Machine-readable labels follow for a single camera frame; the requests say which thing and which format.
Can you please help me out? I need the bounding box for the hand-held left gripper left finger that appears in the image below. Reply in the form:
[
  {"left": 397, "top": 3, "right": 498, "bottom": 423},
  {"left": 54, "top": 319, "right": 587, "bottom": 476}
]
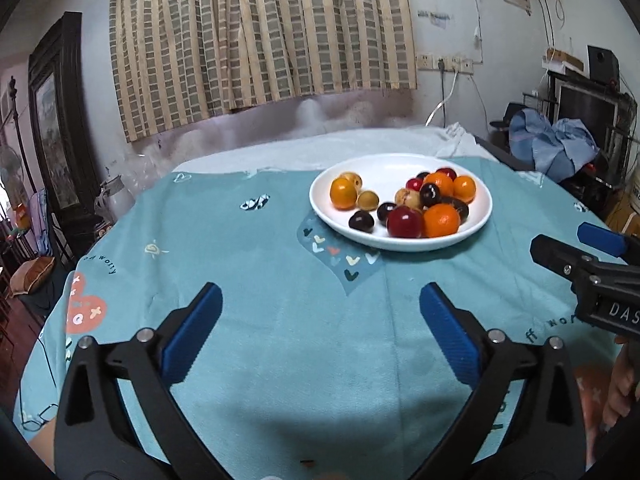
[{"left": 53, "top": 282, "right": 224, "bottom": 480}]

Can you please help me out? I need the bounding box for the black hat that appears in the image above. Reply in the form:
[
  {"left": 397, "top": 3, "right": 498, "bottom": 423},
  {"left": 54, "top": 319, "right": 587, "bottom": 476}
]
[{"left": 489, "top": 102, "right": 526, "bottom": 131}]

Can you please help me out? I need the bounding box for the person's bare leg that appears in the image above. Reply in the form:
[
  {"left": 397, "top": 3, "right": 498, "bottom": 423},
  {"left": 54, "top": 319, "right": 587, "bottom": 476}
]
[{"left": 22, "top": 417, "right": 58, "bottom": 471}]

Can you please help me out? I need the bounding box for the white sheet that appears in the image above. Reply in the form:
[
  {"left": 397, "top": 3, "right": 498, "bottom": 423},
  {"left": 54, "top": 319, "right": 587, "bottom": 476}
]
[{"left": 170, "top": 125, "right": 501, "bottom": 173}]

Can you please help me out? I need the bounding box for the blue cloth pile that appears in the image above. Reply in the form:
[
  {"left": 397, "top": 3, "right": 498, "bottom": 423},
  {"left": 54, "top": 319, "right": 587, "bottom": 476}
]
[{"left": 509, "top": 109, "right": 601, "bottom": 181}]

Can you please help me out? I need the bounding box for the black speaker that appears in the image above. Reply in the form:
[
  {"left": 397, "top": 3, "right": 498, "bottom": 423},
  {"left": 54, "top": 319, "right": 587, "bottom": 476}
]
[{"left": 586, "top": 45, "right": 621, "bottom": 81}]

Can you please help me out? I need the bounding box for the black monitor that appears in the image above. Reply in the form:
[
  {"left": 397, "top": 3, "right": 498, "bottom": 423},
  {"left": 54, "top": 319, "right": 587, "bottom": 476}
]
[{"left": 547, "top": 70, "right": 631, "bottom": 136}]

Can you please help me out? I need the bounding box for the white oval plate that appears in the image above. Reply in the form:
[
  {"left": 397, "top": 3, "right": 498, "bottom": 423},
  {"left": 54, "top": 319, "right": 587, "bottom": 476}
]
[{"left": 309, "top": 153, "right": 493, "bottom": 252}]

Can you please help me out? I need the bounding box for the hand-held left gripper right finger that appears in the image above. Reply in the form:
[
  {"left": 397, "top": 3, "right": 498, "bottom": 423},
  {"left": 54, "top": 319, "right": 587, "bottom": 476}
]
[{"left": 419, "top": 282, "right": 587, "bottom": 480}]

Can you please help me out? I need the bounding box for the person's right hand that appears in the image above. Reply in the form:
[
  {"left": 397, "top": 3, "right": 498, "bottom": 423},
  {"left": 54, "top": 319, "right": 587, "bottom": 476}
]
[{"left": 602, "top": 345, "right": 640, "bottom": 431}]

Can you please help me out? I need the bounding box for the clear plastic bag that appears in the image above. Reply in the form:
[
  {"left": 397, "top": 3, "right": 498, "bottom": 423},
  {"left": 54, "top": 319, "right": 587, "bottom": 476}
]
[{"left": 102, "top": 152, "right": 166, "bottom": 186}]

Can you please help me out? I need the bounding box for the teal printed tablecloth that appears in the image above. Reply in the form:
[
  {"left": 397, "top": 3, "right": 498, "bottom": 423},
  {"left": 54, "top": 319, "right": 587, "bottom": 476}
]
[{"left": 12, "top": 157, "right": 626, "bottom": 480}]

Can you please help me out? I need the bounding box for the beige grey checked curtain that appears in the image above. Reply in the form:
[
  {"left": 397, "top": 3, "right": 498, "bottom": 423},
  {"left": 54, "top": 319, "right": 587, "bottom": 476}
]
[{"left": 109, "top": 0, "right": 418, "bottom": 143}]

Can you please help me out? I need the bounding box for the large red plum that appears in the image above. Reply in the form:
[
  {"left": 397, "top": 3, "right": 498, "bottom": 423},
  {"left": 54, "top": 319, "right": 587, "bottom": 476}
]
[{"left": 386, "top": 206, "right": 424, "bottom": 239}]

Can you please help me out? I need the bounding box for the brown cushion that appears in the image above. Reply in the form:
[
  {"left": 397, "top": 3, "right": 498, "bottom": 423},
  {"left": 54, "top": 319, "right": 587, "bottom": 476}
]
[{"left": 10, "top": 256, "right": 56, "bottom": 296}]

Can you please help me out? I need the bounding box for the white jug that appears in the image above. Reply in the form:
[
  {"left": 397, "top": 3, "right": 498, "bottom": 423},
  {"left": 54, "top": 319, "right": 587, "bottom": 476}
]
[{"left": 95, "top": 175, "right": 136, "bottom": 223}]

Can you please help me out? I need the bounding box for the white cable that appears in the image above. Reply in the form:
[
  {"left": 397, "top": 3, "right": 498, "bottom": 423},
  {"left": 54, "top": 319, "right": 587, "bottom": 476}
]
[{"left": 425, "top": 70, "right": 458, "bottom": 128}]

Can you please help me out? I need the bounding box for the wall socket strip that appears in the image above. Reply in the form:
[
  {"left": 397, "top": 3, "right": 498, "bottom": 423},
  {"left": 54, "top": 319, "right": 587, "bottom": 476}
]
[{"left": 416, "top": 52, "right": 475, "bottom": 75}]

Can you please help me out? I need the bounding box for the yellow-orange kumquat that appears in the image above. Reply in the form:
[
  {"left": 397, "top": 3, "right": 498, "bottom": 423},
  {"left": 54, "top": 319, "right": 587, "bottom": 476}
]
[{"left": 330, "top": 178, "right": 359, "bottom": 211}]

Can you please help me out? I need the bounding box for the cardboard box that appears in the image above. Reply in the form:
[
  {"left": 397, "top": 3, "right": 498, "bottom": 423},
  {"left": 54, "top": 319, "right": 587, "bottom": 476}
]
[{"left": 544, "top": 48, "right": 585, "bottom": 72}]

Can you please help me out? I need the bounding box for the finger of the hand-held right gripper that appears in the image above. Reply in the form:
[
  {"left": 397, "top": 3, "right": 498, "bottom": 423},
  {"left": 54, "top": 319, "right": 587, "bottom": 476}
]
[
  {"left": 576, "top": 222, "right": 640, "bottom": 265},
  {"left": 530, "top": 234, "right": 600, "bottom": 285}
]

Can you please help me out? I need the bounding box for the dark framed picture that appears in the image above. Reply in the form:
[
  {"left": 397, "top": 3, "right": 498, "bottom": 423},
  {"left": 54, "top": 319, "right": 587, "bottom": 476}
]
[{"left": 27, "top": 11, "right": 101, "bottom": 221}]

